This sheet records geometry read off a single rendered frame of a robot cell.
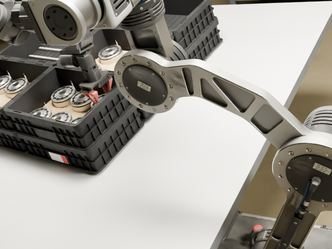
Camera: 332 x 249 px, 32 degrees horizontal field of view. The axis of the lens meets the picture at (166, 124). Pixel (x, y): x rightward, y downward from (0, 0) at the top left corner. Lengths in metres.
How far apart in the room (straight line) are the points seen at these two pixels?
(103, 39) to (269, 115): 1.20
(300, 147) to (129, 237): 0.62
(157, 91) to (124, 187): 0.50
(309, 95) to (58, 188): 1.72
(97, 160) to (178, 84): 0.61
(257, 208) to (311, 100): 0.83
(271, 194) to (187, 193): 0.98
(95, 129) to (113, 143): 0.11
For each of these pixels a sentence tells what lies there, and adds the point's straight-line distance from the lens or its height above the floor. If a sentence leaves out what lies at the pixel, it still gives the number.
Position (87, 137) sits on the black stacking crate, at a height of 0.86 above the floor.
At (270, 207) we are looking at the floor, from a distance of 2.74.
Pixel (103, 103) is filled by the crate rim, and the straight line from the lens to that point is 2.02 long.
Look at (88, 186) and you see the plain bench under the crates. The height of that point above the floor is 0.70.
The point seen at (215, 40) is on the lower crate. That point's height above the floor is 0.74.
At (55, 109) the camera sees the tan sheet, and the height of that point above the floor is 0.83.
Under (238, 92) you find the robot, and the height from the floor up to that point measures 1.12.
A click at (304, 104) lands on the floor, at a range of 3.28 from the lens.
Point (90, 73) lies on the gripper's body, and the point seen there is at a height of 1.00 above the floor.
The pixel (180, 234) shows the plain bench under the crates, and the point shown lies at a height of 0.70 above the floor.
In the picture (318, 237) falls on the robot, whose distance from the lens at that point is 2.26.
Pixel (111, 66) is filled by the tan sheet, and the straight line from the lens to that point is 2.41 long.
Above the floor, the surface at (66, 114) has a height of 0.86.
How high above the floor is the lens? 1.95
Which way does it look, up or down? 35 degrees down
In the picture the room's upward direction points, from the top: 20 degrees counter-clockwise
